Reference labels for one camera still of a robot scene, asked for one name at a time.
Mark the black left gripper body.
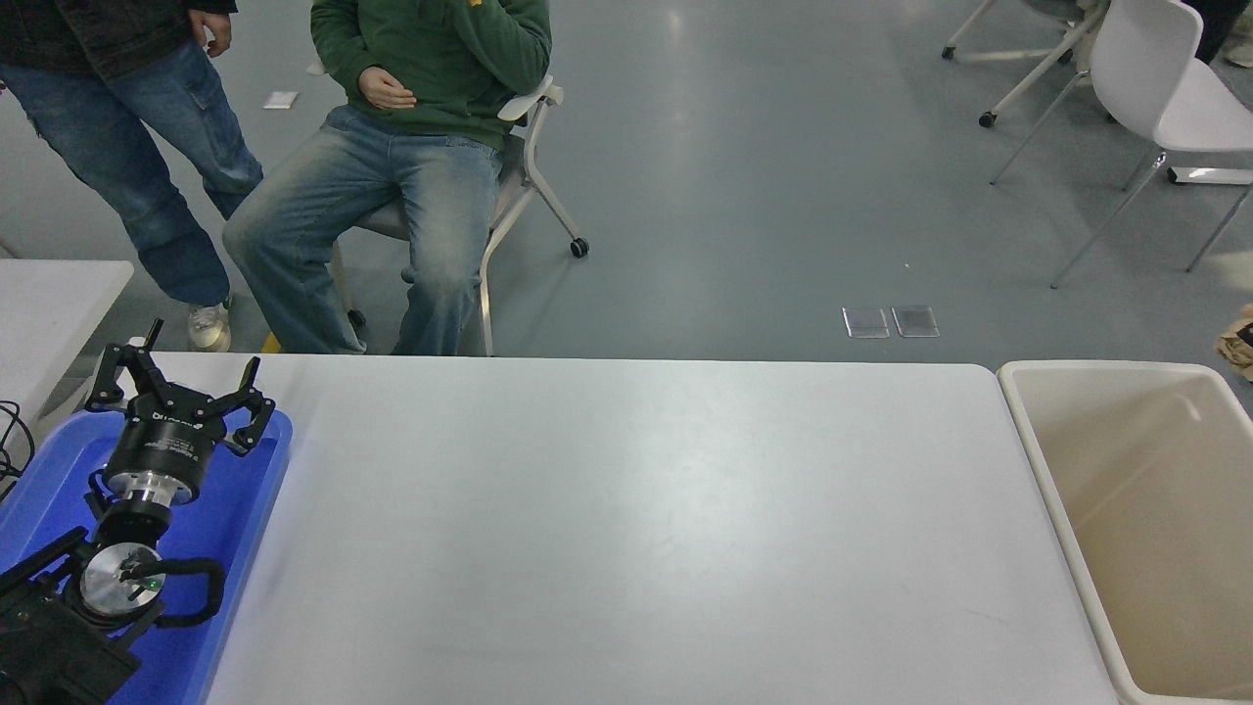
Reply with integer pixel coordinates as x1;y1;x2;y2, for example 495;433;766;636
106;396;234;491

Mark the tan paper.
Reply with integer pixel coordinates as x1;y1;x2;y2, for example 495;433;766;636
1215;304;1253;384

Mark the seated person's right hand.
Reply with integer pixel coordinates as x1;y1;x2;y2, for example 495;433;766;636
357;69;417;111

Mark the standing person's left hand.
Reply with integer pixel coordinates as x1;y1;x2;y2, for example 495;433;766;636
188;10;233;58

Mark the blue plastic tray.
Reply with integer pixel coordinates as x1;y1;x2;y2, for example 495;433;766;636
0;406;295;705

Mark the white side table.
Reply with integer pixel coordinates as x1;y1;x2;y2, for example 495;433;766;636
0;258;136;471

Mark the white table foot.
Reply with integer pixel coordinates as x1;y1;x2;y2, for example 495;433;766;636
1167;165;1253;186

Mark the large pale bin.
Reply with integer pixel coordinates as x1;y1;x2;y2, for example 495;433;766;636
997;360;1253;705

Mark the standing person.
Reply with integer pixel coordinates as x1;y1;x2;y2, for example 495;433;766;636
0;0;265;352

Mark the seated person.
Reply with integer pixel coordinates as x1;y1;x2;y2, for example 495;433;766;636
223;0;554;355

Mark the white shell chair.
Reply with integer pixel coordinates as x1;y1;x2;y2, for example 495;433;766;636
989;0;1253;290

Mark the white rolling chair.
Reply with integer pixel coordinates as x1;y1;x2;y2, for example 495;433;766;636
940;0;1122;128

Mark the grey office chair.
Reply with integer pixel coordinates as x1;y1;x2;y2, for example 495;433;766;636
303;59;590;356

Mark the black cable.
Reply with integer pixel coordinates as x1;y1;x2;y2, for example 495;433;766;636
0;399;37;500

